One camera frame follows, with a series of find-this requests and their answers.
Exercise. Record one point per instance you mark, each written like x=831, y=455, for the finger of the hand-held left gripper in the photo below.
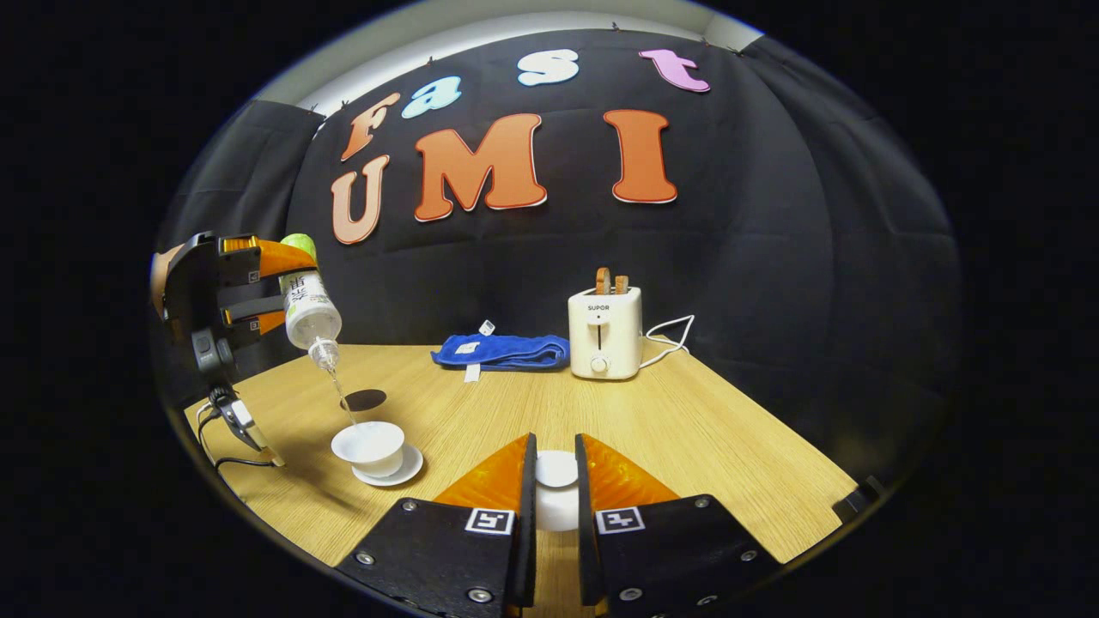
x=258, y=311
x=275, y=257

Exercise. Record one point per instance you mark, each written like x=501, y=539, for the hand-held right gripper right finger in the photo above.
x=585, y=532

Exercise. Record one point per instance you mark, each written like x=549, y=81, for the blue folded towel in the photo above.
x=506, y=352

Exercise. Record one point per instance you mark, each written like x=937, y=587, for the white teacup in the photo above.
x=369, y=442

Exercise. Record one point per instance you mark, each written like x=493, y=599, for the clear plastic water bottle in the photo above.
x=311, y=313

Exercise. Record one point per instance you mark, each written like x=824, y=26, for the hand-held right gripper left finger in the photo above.
x=525, y=532

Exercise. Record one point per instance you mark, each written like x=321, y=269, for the white saucer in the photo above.
x=410, y=468

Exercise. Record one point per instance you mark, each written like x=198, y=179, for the white toaster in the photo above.
x=605, y=339

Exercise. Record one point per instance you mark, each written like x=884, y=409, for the black backdrop cloth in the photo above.
x=644, y=249

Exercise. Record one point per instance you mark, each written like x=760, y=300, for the dark round coaster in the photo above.
x=367, y=400

